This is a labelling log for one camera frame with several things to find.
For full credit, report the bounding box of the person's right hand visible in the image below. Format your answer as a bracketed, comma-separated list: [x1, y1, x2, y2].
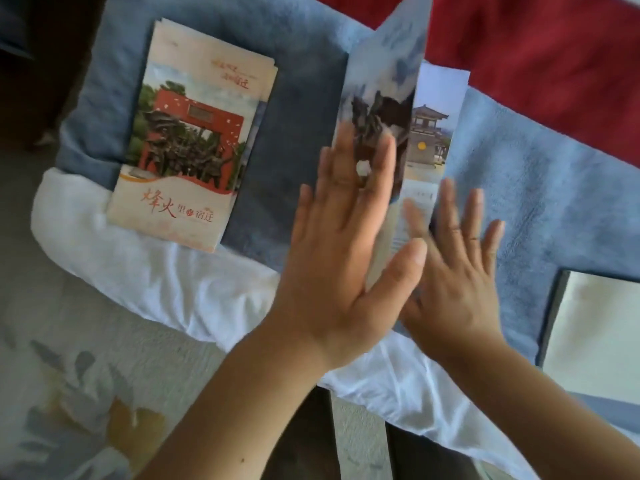
[399, 178, 506, 365]

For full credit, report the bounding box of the person's left hand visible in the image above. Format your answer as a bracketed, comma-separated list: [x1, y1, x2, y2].
[265, 122, 429, 371]

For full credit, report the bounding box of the pale green leaflet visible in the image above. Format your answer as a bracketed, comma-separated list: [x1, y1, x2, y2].
[537, 269, 640, 405]

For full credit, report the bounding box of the red monument cover brochure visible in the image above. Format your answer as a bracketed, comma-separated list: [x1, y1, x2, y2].
[106, 18, 276, 254]

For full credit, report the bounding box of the pale blue painted brochure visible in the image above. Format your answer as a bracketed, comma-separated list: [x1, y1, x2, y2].
[332, 0, 471, 295]

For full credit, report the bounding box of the person's right forearm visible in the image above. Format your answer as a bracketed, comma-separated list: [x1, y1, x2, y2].
[439, 329, 640, 480]

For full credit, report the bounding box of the red and blue bed runner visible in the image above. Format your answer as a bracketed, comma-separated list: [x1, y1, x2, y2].
[55, 0, 640, 435]

